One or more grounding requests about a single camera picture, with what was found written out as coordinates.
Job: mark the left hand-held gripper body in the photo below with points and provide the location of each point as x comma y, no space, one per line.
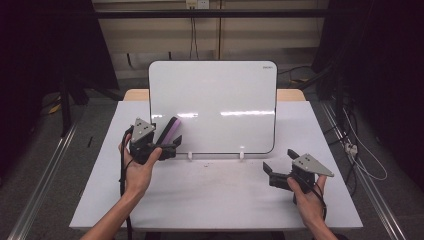
142,131

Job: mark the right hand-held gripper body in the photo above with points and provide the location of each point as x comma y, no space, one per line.
310,165

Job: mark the purple and black eraser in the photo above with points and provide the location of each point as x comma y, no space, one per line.
173,128

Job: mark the white whiteboard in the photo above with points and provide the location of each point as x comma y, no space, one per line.
226,93

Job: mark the person's right hand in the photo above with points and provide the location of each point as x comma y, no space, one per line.
310,206

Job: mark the person's left hand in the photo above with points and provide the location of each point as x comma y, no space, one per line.
138,178

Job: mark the white whiteboard stand clip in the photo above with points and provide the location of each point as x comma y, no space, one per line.
241,155
190,155

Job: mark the wooden table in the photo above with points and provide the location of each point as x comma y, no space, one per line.
135,95

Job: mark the small black floor object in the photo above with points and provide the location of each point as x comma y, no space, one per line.
89,141

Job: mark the black metal stand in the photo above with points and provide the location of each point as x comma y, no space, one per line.
65,110
339,96

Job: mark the dark curtain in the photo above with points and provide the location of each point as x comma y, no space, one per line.
40,50
386,66

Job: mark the black horizontal bar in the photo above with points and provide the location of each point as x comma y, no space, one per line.
206,13

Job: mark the aluminium floor rail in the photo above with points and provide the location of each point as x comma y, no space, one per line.
43,180
373,193

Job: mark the brown wall pipe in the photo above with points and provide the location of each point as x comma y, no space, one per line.
220,30

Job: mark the white wall socket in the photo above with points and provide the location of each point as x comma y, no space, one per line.
197,3

